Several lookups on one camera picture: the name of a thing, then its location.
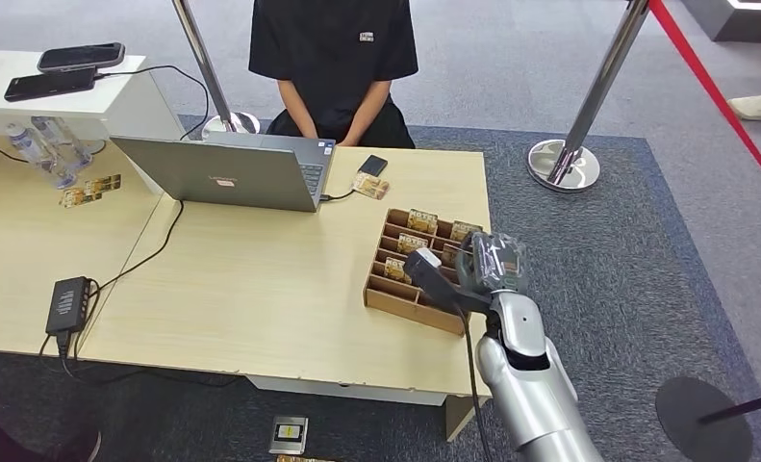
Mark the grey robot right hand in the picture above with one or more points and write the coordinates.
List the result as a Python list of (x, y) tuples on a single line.
[(495, 264)]

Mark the wooden slotted card holder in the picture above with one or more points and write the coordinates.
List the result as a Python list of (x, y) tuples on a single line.
[(393, 300)]

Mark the person's right forearm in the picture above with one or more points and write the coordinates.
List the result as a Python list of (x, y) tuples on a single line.
[(298, 110)]

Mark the person's left forearm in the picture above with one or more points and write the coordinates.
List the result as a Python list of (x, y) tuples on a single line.
[(364, 113)]

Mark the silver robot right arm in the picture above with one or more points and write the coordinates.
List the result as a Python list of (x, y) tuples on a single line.
[(530, 382)]

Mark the small black card reader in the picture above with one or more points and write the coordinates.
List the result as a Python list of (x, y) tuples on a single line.
[(372, 166)]

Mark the person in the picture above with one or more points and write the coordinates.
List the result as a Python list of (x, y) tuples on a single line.
[(332, 51)]

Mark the patterned card on floor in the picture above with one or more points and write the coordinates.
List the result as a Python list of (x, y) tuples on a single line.
[(297, 459)]

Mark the person's foot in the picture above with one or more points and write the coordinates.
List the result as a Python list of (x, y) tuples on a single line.
[(759, 106)]

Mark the dark blue floor rug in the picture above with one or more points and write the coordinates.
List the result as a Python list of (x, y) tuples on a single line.
[(609, 255)]

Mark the wooden desk leg panel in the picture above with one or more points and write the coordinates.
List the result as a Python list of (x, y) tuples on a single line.
[(459, 418)]

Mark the white desk underframe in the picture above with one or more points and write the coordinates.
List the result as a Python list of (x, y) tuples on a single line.
[(348, 391)]

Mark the black round base with pole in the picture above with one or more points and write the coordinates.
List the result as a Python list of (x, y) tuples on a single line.
[(699, 421)]

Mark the small silver floor device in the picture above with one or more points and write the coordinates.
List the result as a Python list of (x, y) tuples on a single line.
[(289, 435)]

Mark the red barrier belt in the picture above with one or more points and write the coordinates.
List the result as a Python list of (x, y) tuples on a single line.
[(714, 92)]

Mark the grey laptop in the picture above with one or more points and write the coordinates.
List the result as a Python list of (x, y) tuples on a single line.
[(224, 175)]

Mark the grey platform block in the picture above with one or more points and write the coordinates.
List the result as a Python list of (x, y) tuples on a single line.
[(743, 22)]

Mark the white shelf cabinet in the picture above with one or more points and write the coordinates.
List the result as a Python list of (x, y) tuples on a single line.
[(134, 105)]

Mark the black usb hub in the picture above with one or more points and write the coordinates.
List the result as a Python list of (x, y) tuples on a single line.
[(68, 306)]

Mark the clear plastic water bottle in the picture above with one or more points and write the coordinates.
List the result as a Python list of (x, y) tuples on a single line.
[(64, 150), (26, 145)]

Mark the smartphone in grey case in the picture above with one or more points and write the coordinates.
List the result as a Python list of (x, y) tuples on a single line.
[(80, 57)]

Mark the black smartphone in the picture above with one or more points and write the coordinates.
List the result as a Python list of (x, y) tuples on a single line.
[(50, 84)]

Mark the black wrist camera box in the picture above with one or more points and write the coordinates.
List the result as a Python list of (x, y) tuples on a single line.
[(434, 284)]

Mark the chrome stanchion post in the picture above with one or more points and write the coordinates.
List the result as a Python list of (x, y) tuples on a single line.
[(206, 70), (593, 102)]

